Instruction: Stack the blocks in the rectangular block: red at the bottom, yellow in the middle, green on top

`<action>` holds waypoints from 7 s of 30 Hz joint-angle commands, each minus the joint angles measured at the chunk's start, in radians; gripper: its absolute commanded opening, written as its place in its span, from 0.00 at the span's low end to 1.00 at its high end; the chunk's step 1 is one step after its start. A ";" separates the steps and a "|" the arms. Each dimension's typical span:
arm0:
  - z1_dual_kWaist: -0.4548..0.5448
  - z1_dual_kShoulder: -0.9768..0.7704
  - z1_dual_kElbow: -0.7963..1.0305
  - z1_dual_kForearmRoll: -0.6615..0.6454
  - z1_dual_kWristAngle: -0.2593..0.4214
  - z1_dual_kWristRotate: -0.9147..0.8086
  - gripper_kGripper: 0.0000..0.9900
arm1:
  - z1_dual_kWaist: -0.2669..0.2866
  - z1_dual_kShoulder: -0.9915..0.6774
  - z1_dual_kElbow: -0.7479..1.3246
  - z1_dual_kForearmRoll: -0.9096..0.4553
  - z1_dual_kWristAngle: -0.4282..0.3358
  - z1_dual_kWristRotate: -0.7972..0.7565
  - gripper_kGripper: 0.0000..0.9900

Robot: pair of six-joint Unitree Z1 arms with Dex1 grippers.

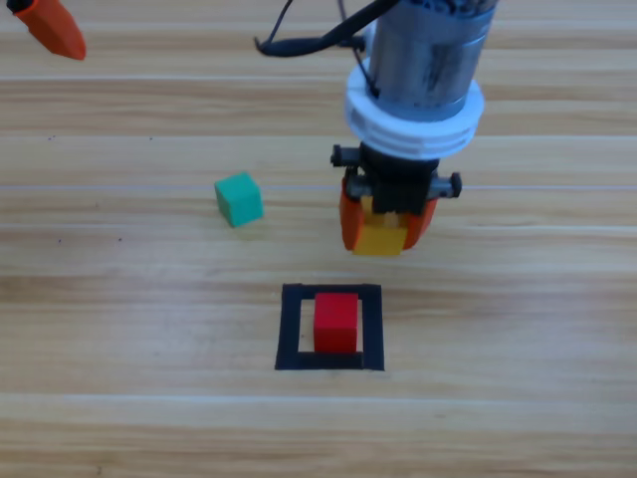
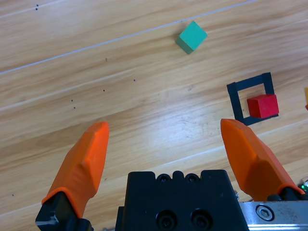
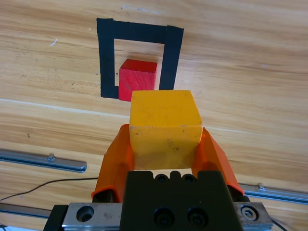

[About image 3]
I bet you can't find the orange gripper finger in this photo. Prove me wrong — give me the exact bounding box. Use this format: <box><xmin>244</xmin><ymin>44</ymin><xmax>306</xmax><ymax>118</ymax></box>
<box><xmin>192</xmin><ymin>127</ymin><xmax>251</xmax><ymax>204</ymax></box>
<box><xmin>90</xmin><ymin>124</ymin><xmax>134</xmax><ymax>203</ymax></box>

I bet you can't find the red wooden block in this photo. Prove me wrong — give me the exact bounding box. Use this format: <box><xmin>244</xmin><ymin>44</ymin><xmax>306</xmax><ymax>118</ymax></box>
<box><xmin>118</xmin><ymin>59</ymin><xmax>158</xmax><ymax>101</ymax></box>

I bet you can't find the thin black cable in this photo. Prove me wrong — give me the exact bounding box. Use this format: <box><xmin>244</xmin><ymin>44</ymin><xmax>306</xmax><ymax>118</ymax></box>
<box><xmin>0</xmin><ymin>177</ymin><xmax>99</xmax><ymax>202</ymax></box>
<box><xmin>270</xmin><ymin>216</ymin><xmax>287</xmax><ymax>231</ymax></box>

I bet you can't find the black tape square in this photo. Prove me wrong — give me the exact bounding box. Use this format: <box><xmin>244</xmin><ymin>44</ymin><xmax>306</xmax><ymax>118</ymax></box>
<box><xmin>96</xmin><ymin>17</ymin><xmax>184</xmax><ymax>99</ymax></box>

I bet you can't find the yellow wooden block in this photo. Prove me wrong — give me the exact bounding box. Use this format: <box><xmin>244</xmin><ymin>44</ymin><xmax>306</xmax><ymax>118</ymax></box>
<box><xmin>128</xmin><ymin>90</ymin><xmax>203</xmax><ymax>170</ymax></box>

